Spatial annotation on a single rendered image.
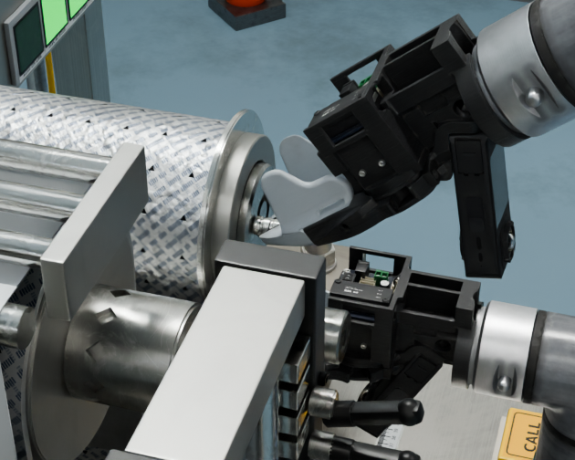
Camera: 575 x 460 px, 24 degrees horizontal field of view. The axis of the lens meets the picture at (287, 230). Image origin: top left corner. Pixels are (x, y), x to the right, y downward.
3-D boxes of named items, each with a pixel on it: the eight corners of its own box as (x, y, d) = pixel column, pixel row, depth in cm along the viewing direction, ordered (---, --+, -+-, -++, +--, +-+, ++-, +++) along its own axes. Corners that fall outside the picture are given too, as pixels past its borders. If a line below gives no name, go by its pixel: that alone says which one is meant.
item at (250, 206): (274, 243, 102) (244, 280, 95) (248, 238, 102) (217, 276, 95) (280, 151, 99) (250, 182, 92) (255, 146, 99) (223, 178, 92)
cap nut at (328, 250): (330, 278, 126) (331, 240, 123) (294, 271, 127) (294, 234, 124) (340, 256, 129) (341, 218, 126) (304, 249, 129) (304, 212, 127)
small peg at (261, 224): (295, 231, 95) (289, 245, 94) (257, 224, 96) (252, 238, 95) (294, 217, 94) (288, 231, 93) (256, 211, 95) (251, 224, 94)
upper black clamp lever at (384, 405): (423, 432, 63) (416, 411, 62) (325, 433, 65) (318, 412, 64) (429, 412, 64) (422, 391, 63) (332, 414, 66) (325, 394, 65)
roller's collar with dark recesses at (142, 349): (172, 444, 71) (165, 355, 67) (68, 422, 72) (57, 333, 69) (211, 366, 76) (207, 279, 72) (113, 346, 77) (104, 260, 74)
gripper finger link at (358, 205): (311, 202, 92) (412, 146, 87) (326, 220, 92) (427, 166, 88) (295, 239, 88) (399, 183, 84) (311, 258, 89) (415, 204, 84)
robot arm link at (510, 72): (602, 72, 84) (588, 140, 78) (541, 103, 87) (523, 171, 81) (538, -21, 82) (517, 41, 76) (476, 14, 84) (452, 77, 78)
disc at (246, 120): (207, 350, 96) (198, 184, 87) (201, 349, 96) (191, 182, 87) (267, 230, 107) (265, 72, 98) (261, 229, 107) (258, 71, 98)
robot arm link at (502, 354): (531, 360, 110) (516, 427, 104) (476, 349, 111) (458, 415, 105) (541, 289, 106) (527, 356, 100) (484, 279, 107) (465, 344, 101)
